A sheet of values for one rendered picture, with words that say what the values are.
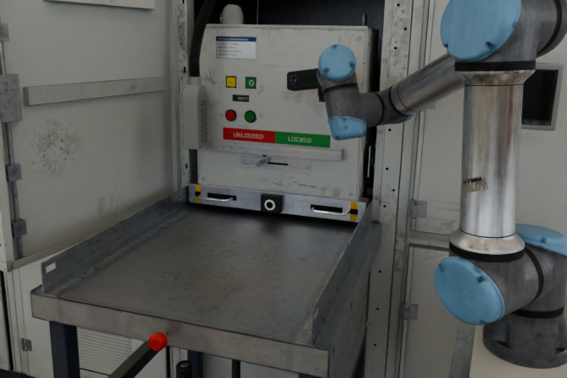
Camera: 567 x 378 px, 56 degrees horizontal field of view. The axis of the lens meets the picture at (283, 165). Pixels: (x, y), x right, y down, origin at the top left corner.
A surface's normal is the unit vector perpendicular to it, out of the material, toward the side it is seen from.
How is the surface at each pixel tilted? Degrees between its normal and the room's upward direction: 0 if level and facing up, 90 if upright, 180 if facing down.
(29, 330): 90
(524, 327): 73
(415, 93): 110
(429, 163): 90
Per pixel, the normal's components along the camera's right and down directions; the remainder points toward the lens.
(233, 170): -0.29, 0.22
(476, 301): -0.81, 0.26
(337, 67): -0.03, -0.03
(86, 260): 0.95, 0.09
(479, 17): -0.82, 0.00
